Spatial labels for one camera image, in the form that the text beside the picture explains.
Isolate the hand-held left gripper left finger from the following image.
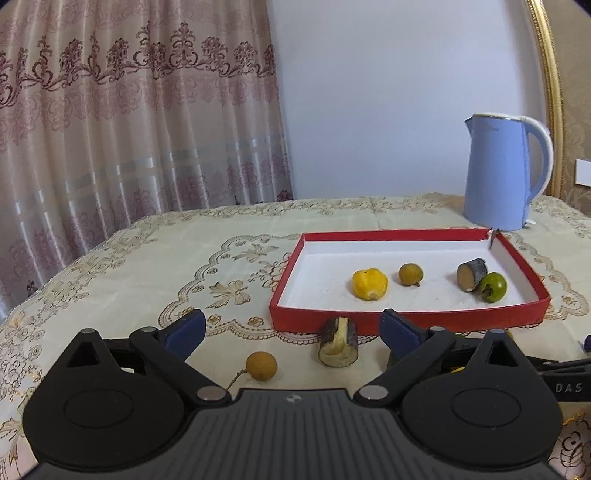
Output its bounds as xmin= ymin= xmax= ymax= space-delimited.
xmin=51 ymin=309 xmax=230 ymax=406

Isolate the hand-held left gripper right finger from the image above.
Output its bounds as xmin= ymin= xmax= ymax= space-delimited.
xmin=355 ymin=309 xmax=539 ymax=407

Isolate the red shallow tray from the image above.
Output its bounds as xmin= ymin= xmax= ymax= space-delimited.
xmin=269 ymin=227 xmax=551 ymax=335

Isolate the yellow starfruit piece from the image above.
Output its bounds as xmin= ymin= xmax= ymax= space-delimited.
xmin=352 ymin=268 xmax=389 ymax=302

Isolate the brown longan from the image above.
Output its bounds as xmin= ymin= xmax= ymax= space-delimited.
xmin=226 ymin=352 xmax=279 ymax=389
xmin=398 ymin=263 xmax=424 ymax=287

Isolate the purple sugarcane piece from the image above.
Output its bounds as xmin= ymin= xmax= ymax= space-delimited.
xmin=318 ymin=316 xmax=358 ymax=368
xmin=456 ymin=258 xmax=489 ymax=294

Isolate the blue electric kettle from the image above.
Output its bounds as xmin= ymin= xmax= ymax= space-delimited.
xmin=463 ymin=113 xmax=555 ymax=232

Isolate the pink patterned curtain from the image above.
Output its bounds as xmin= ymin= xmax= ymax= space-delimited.
xmin=0 ymin=0 xmax=296 ymax=319

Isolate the gold framed wall panel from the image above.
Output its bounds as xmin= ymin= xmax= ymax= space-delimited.
xmin=526 ymin=0 xmax=591 ymax=204

